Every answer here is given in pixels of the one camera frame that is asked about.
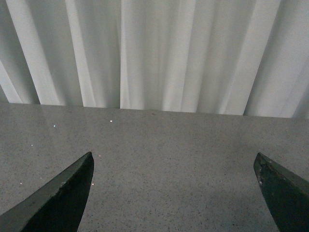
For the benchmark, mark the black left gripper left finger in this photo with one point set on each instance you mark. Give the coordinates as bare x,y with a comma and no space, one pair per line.
58,206

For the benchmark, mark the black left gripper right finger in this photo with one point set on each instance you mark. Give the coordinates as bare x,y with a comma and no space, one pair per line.
286,194

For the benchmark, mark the white curtain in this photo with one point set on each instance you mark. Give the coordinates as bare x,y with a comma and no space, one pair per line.
234,57

